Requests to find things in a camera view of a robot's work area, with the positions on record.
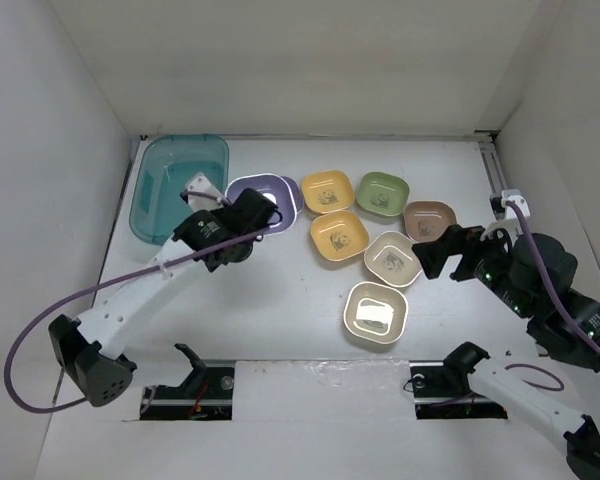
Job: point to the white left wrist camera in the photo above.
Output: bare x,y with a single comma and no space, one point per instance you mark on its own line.
201,194

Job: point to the cream panda plate lower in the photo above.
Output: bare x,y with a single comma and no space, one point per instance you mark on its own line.
375,313

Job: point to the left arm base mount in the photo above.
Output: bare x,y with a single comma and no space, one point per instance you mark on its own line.
206,393

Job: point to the teal transparent plastic bin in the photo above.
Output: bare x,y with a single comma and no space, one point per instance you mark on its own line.
167,165

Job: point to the yellow panda plate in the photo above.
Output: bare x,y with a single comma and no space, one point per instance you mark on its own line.
327,191
339,235

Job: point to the purple panda plate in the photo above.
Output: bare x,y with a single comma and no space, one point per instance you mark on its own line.
275,189
296,194

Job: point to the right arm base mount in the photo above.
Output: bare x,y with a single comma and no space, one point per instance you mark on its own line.
438,395

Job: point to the green panda plate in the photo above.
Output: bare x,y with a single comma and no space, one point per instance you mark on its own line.
382,194

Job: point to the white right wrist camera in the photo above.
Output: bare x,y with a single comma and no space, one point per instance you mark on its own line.
508,204

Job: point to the beige panda plate upper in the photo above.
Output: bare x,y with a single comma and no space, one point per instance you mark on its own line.
391,259

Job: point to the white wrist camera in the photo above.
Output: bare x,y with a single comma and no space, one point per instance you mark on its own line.
201,194
508,204

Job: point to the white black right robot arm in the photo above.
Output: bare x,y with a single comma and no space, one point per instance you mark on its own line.
532,277

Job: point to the brown panda plate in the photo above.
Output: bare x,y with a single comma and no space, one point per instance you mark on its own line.
426,221

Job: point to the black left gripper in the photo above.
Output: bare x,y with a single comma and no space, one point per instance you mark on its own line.
221,212

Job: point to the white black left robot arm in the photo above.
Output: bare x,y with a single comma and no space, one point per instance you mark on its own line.
90,348

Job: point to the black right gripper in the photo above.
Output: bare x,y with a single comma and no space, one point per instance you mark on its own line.
466,239

